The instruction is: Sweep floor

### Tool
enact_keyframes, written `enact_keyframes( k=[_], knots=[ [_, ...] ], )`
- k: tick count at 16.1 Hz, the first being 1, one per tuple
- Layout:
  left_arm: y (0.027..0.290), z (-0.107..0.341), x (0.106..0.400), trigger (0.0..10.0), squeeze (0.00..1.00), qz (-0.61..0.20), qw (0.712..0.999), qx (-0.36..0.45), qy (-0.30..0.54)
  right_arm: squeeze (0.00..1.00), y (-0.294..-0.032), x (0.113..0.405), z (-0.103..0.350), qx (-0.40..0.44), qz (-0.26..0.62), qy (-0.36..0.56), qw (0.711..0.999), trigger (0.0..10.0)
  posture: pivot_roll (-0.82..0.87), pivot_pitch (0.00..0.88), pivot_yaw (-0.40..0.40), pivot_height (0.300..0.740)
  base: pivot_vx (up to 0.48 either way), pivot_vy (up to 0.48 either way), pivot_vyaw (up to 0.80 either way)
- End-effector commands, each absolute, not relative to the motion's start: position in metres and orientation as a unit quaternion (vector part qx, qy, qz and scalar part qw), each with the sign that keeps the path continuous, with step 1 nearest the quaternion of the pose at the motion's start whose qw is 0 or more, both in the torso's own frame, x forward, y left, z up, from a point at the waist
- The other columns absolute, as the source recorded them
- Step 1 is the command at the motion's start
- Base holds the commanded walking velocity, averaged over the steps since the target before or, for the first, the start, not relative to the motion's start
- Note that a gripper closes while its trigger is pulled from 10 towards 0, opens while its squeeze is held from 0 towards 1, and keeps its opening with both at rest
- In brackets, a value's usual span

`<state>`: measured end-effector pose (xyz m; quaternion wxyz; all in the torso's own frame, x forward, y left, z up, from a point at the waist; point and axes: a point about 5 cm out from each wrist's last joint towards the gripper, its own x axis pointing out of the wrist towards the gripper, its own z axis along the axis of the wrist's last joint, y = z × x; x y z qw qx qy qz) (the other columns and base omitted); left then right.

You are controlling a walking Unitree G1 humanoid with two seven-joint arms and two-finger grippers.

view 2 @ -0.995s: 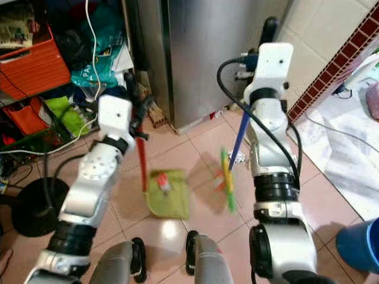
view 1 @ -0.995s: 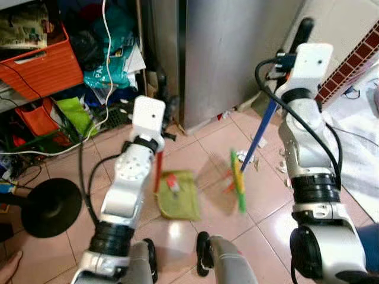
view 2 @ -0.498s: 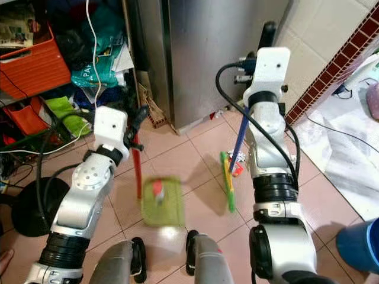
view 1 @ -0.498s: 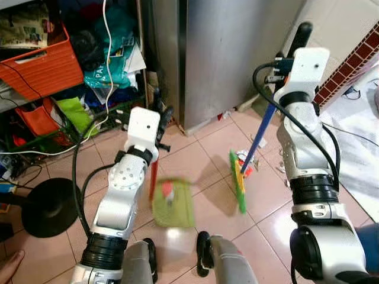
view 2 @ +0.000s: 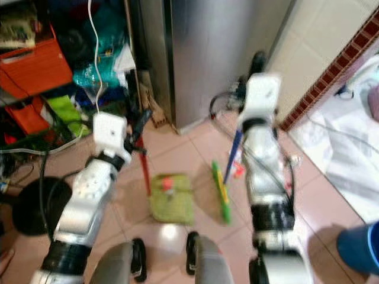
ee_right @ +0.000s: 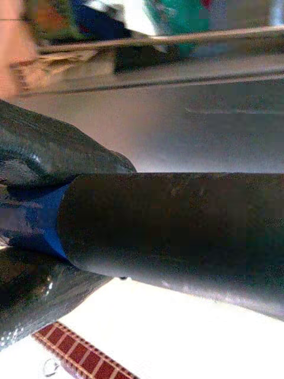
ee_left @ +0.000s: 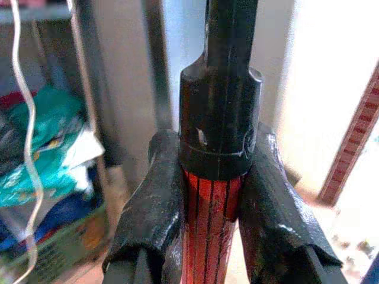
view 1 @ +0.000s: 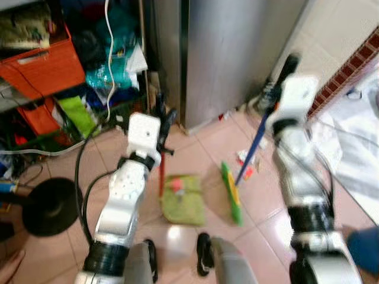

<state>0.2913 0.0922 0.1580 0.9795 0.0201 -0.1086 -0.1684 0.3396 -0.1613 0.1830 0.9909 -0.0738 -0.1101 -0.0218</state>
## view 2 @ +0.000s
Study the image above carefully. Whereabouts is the small orange bag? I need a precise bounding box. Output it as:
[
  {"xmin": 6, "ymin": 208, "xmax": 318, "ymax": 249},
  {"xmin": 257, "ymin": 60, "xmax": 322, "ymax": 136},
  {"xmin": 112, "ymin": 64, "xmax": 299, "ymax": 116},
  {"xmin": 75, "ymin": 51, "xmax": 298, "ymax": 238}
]
[{"xmin": 6, "ymin": 97, "xmax": 50, "ymax": 135}]

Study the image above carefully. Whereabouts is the grey right robot leg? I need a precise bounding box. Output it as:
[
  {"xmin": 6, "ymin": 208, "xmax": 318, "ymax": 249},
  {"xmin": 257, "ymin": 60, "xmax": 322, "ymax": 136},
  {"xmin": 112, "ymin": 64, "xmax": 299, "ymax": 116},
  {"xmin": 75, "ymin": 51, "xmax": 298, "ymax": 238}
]
[{"xmin": 185, "ymin": 231, "xmax": 242, "ymax": 284}]

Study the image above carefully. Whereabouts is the orange plastic crate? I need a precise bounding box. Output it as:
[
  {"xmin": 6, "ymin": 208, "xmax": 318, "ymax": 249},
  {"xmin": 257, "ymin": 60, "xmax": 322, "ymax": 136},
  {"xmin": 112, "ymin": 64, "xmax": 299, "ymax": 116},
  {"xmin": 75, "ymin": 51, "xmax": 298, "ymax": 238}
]
[{"xmin": 0, "ymin": 25, "xmax": 73, "ymax": 99}]

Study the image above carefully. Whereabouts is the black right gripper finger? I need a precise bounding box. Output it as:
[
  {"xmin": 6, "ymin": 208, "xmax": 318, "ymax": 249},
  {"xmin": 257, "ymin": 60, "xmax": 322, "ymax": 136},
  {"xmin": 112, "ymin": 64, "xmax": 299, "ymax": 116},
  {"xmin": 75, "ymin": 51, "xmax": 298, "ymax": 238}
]
[{"xmin": 248, "ymin": 51, "xmax": 268, "ymax": 80}]

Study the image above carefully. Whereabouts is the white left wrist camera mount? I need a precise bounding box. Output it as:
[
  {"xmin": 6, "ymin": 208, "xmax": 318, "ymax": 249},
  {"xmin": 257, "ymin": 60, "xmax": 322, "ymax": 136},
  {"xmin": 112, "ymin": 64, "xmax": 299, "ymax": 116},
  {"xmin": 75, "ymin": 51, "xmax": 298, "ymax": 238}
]
[{"xmin": 92, "ymin": 112, "xmax": 129, "ymax": 158}]

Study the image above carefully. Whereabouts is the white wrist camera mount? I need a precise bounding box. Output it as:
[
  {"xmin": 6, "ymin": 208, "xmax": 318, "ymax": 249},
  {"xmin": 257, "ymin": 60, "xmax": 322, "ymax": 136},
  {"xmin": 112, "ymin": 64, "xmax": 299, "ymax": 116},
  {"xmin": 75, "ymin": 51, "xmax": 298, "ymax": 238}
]
[
  {"xmin": 243, "ymin": 72, "xmax": 282, "ymax": 120},
  {"xmin": 92, "ymin": 112, "xmax": 129, "ymax": 158}
]

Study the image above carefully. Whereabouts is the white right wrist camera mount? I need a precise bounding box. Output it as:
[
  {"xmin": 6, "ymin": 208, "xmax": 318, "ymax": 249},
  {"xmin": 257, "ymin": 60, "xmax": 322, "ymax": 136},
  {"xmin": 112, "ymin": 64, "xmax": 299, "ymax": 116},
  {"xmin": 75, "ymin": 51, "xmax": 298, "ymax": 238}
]
[{"xmin": 243, "ymin": 72, "xmax": 282, "ymax": 120}]

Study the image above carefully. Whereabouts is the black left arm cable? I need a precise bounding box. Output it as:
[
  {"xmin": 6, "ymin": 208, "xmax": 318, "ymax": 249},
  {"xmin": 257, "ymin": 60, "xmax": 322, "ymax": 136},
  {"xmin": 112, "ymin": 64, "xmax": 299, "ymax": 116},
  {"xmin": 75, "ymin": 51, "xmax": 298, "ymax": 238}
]
[{"xmin": 38, "ymin": 139, "xmax": 54, "ymax": 237}]

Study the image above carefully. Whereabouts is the green dustpan with red handle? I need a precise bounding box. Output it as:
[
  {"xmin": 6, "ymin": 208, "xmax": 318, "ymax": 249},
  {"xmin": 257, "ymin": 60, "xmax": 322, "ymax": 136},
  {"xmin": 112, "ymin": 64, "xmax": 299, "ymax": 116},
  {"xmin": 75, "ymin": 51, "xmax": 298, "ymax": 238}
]
[{"xmin": 137, "ymin": 137, "xmax": 196, "ymax": 225}]

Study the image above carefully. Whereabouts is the lime green bag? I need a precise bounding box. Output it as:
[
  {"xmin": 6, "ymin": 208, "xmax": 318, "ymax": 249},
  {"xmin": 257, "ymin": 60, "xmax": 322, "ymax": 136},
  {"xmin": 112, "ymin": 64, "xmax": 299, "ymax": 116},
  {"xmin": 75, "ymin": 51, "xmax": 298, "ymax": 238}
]
[{"xmin": 46, "ymin": 95, "xmax": 91, "ymax": 138}]

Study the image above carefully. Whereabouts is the blue-handled green yellow broom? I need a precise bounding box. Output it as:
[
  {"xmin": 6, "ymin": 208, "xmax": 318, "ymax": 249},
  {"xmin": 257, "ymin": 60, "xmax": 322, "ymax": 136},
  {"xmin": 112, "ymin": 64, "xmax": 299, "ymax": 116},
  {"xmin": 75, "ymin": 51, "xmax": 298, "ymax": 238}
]
[{"xmin": 211, "ymin": 127, "xmax": 243, "ymax": 225}]

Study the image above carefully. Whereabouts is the white and red paper rubbish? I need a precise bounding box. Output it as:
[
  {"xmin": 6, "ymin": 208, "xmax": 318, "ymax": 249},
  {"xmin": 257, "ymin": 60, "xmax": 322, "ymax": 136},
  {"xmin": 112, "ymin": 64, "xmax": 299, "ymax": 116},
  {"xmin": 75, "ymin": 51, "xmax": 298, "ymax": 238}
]
[{"xmin": 231, "ymin": 151, "xmax": 247, "ymax": 179}]

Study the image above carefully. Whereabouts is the black round stand base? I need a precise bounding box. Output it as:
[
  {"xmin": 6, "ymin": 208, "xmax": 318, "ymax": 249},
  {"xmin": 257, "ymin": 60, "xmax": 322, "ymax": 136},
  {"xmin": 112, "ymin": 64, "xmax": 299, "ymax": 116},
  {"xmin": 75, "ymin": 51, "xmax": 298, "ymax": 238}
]
[{"xmin": 12, "ymin": 182, "xmax": 61, "ymax": 237}]

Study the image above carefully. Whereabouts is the blue plastic bucket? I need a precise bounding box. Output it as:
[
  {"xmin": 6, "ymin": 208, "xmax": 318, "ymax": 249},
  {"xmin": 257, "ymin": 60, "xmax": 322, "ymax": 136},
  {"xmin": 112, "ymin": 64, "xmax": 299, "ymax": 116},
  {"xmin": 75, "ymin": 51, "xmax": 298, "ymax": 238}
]
[{"xmin": 336, "ymin": 221, "xmax": 379, "ymax": 276}]

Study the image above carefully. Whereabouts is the grey left robot leg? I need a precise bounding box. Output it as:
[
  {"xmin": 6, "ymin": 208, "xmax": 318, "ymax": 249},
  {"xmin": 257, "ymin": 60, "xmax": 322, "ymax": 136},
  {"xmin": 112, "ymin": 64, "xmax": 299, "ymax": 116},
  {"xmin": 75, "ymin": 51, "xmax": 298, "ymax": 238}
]
[{"xmin": 94, "ymin": 238, "xmax": 147, "ymax": 284}]

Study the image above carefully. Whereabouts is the teal plastic bag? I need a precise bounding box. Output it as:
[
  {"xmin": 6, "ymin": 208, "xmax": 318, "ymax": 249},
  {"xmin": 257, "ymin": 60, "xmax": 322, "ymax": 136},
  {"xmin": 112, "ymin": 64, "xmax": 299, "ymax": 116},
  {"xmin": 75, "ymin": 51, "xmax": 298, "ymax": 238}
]
[{"xmin": 72, "ymin": 5, "xmax": 132, "ymax": 91}]

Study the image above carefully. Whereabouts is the white cloth sheet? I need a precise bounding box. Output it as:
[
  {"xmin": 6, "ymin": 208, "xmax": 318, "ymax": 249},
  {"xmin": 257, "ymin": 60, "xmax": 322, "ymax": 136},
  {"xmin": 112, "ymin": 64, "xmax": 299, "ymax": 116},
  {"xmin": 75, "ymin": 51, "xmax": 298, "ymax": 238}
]
[{"xmin": 289, "ymin": 58, "xmax": 379, "ymax": 222}]

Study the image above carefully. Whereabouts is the silver refrigerator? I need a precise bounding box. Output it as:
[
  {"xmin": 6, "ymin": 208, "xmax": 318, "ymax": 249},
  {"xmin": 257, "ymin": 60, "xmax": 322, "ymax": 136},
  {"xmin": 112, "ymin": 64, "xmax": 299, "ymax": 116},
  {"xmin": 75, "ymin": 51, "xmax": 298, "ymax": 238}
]
[{"xmin": 167, "ymin": 0, "xmax": 296, "ymax": 133}]

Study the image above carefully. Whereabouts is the white hanging cable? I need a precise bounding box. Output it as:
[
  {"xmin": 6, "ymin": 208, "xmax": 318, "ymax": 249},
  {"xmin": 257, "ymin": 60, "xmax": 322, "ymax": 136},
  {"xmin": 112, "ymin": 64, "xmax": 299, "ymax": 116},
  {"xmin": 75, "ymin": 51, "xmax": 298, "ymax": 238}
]
[{"xmin": 87, "ymin": 0, "xmax": 104, "ymax": 114}]

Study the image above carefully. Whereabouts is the grey robot leg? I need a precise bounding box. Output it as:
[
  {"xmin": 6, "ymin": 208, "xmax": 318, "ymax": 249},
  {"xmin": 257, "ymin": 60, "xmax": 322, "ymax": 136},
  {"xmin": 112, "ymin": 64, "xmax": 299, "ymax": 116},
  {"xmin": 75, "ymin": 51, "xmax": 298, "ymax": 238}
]
[
  {"xmin": 94, "ymin": 238, "xmax": 147, "ymax": 284},
  {"xmin": 185, "ymin": 231, "xmax": 242, "ymax": 284}
]

